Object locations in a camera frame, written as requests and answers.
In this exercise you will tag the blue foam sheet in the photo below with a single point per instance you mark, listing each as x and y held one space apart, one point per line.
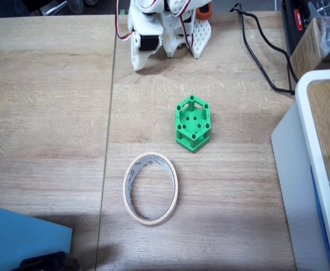
18 240

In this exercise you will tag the black device red label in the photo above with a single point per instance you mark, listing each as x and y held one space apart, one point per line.
290 28

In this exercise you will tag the green hexagonal printed component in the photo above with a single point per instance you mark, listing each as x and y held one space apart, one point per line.
191 141

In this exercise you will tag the brown cardboard box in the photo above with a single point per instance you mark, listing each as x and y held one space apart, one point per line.
304 53

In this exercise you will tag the beige masking tape roll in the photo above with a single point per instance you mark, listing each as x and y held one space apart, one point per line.
128 180

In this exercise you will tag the white ribbed container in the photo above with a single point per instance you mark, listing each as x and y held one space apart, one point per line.
295 169

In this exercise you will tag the orange black table clamp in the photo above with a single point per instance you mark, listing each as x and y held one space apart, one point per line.
204 12

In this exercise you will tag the chrome metal tube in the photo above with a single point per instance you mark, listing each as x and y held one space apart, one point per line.
54 8

